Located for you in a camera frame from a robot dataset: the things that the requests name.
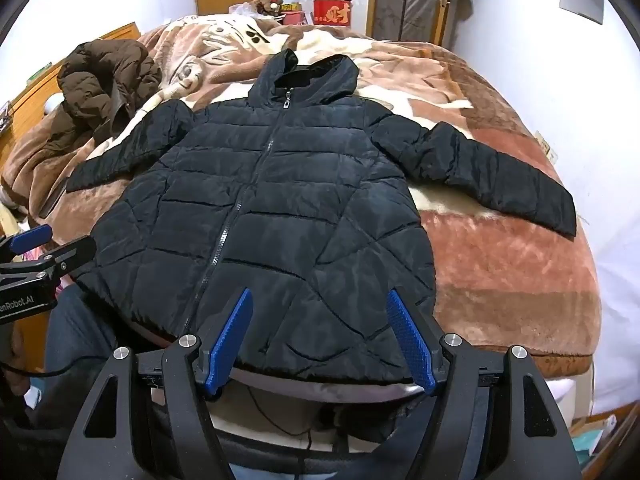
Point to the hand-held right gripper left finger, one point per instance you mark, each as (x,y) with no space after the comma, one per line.
(229,332)

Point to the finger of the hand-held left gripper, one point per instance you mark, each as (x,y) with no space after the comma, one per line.
(31,240)
(75,252)

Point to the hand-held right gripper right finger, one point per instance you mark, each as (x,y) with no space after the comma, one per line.
(411,340)

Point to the black puffer jacket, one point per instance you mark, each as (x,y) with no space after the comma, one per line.
(300,185)

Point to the person's leg in jeans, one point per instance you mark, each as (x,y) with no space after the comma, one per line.
(75,340)

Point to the brown printed blanket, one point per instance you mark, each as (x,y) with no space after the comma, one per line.
(500,270)

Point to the wooden headboard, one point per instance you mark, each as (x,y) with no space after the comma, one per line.
(25,105)

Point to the white round object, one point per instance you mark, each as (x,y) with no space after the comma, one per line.
(51,106)

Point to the green book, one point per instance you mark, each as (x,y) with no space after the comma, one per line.
(39,70)

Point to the brown puffer jacket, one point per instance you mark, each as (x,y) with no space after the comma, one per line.
(95,80)

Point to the teal cardboard box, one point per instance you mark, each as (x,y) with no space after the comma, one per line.
(595,440)

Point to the plush toy with santa hat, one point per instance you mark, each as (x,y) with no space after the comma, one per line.
(267,1)

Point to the stack of colourful boxes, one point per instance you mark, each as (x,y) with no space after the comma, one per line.
(292,2)

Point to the red box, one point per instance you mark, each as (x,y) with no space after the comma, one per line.
(332,14)

